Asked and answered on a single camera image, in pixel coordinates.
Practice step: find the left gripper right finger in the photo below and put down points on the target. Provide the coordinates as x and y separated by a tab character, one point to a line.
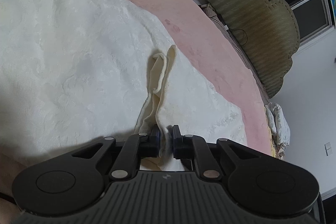
194	148

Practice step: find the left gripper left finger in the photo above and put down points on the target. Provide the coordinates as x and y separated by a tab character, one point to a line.
134	149

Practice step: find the white patterned pants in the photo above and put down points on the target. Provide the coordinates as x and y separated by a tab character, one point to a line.
73	71

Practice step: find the crumpled white bedding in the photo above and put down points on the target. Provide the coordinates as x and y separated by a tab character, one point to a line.
278	128

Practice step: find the pink bed sheet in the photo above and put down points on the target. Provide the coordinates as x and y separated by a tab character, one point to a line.
212	55

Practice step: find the olive tufted headboard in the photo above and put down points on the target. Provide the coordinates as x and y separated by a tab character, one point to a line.
268	33

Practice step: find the white wall switch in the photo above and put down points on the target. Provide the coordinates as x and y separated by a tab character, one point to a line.
328	149

